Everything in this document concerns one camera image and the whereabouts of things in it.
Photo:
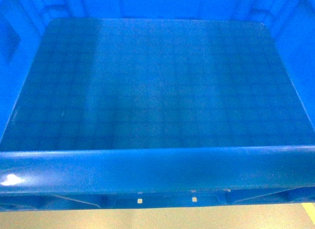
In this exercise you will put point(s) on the large blue plastic crate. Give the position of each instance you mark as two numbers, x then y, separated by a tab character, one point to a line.
126	104

